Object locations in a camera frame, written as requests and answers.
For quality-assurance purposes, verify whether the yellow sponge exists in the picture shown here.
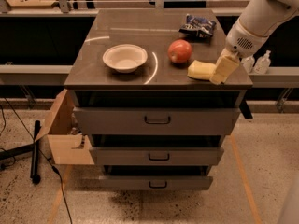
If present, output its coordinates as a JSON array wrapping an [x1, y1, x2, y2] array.
[[187, 60, 216, 80]]

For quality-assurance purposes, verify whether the black floor cable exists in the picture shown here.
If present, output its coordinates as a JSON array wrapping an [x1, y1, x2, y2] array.
[[0, 95, 73, 224]]

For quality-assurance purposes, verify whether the white paper bowl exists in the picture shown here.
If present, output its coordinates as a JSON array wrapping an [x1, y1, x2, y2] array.
[[102, 44, 148, 73]]

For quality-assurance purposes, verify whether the open cardboard box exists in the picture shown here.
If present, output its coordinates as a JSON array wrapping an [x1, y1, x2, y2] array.
[[36, 90, 94, 165]]

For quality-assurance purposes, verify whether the red apple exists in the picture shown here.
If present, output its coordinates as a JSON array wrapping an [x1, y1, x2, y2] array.
[[167, 39, 192, 63]]

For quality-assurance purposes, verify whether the grey metal railing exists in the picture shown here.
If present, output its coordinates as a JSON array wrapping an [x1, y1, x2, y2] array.
[[0, 0, 260, 17]]

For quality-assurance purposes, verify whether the black stand base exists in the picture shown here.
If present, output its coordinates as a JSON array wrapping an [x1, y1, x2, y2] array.
[[0, 119, 42, 185]]

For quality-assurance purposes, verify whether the clear plastic bottle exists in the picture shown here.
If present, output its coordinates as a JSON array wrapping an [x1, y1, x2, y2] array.
[[241, 56, 255, 73], [253, 50, 271, 75]]

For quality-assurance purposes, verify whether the left clear plastic bottle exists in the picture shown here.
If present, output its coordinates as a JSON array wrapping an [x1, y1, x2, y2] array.
[[241, 56, 255, 73]]

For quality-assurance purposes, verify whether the middle grey drawer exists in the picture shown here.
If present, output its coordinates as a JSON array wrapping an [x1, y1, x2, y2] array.
[[90, 147, 224, 166]]

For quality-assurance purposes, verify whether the right clear plastic bottle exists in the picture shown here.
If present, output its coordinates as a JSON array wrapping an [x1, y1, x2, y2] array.
[[253, 50, 271, 75]]

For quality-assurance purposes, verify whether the grey drawer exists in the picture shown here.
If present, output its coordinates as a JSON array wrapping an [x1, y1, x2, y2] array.
[[90, 147, 224, 166], [74, 107, 240, 135], [99, 175, 213, 190]]

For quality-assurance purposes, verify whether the bottom grey drawer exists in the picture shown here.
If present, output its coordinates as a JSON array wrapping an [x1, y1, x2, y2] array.
[[99, 175, 213, 190]]

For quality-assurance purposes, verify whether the grey drawer cabinet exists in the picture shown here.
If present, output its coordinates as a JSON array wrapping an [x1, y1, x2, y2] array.
[[64, 9, 252, 177]]

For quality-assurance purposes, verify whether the blue chip bag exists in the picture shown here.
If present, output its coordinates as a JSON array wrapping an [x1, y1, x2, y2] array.
[[179, 14, 216, 38]]

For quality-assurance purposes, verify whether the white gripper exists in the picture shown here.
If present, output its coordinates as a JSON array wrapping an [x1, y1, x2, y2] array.
[[209, 21, 265, 85]]

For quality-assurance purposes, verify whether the top grey drawer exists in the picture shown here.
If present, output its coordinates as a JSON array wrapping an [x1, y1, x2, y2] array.
[[74, 107, 240, 135]]

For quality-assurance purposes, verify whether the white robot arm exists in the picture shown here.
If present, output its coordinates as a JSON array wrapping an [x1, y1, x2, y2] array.
[[209, 0, 299, 84]]

